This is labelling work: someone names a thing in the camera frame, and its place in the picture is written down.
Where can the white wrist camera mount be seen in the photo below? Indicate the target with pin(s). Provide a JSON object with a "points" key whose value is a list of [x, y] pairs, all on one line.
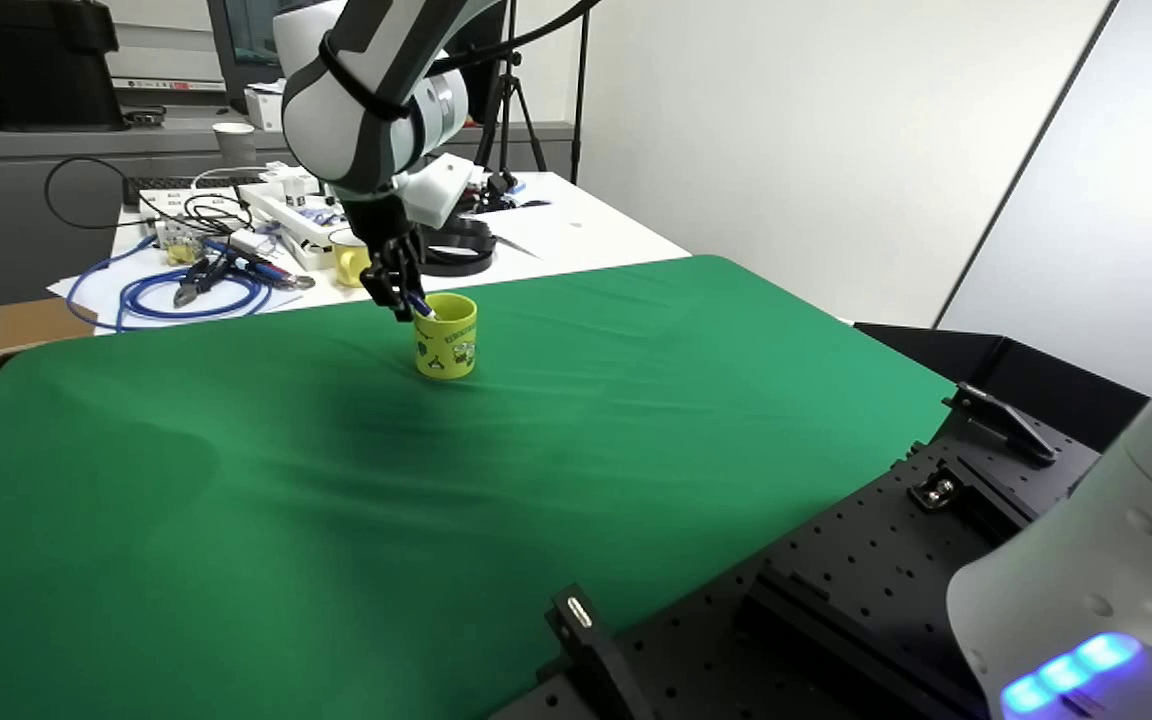
{"points": [[441, 190]]}

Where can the plain yellow mug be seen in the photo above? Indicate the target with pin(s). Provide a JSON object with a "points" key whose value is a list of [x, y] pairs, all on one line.
{"points": [[344, 267]]}

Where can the black computer monitor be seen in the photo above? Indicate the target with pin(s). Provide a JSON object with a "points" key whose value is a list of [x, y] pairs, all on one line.
{"points": [[240, 42]]}

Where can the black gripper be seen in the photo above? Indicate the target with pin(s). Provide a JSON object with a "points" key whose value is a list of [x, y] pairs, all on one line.
{"points": [[378, 224]]}

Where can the black clamp with silver label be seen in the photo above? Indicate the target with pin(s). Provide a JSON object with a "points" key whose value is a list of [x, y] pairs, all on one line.
{"points": [[579, 622]]}

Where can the black flat angled bracket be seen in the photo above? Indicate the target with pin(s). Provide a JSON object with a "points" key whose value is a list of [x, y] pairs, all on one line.
{"points": [[1001, 420]]}

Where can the white parts tray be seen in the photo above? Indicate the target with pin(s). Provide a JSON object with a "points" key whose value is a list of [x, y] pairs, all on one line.
{"points": [[289, 209]]}

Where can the white small bowl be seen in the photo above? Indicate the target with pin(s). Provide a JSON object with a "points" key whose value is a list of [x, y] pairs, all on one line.
{"points": [[232, 136]]}

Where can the silver hand tool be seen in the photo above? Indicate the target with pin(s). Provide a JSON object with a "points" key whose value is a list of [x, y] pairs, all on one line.
{"points": [[270, 258]]}

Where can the thin black stand pole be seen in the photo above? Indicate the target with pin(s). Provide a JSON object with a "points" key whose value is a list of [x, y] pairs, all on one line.
{"points": [[580, 104]]}

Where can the white work table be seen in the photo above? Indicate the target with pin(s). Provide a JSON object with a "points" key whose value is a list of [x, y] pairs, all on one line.
{"points": [[591, 224]]}

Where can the black office chair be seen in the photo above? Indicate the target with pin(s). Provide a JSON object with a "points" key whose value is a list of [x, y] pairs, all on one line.
{"points": [[40, 61]]}

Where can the yellow printed mug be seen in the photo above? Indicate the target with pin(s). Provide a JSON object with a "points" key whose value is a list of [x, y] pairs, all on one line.
{"points": [[448, 351]]}

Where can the black perforated breadboard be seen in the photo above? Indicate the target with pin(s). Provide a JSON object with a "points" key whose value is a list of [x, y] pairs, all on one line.
{"points": [[699, 667]]}

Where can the black camera tripod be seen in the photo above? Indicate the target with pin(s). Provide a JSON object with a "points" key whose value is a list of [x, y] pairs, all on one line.
{"points": [[513, 115]]}

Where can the green table cloth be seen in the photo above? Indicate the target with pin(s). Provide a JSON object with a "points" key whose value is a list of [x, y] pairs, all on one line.
{"points": [[270, 504]]}

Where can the small black mount block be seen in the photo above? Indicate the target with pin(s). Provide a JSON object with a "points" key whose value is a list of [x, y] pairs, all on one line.
{"points": [[937, 489]]}

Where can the black round case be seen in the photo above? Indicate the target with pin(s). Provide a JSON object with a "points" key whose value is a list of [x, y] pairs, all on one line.
{"points": [[459, 249]]}

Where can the white pen with blue cap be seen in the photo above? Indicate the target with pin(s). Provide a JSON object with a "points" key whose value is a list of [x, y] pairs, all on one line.
{"points": [[419, 310]]}

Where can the black raised mounting plate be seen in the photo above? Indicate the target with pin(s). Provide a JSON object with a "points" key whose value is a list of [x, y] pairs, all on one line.
{"points": [[868, 602]]}

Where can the small yellowish clear cup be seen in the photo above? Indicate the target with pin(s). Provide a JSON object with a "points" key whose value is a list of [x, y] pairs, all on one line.
{"points": [[180, 245]]}

